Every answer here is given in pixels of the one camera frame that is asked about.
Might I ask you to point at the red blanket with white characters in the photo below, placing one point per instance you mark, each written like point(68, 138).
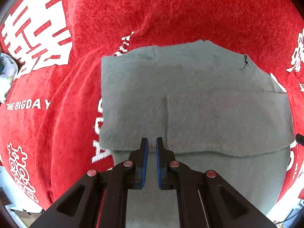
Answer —
point(51, 121)

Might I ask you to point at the grey sweater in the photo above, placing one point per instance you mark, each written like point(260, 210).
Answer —
point(214, 108)

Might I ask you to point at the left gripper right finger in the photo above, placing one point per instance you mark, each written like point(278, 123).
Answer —
point(205, 199)

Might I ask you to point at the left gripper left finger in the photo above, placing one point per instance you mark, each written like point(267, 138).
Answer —
point(99, 199)

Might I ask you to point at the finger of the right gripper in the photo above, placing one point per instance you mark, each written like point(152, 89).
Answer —
point(299, 139)

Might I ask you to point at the white patterned cloth pile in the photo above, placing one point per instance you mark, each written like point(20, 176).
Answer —
point(9, 69)

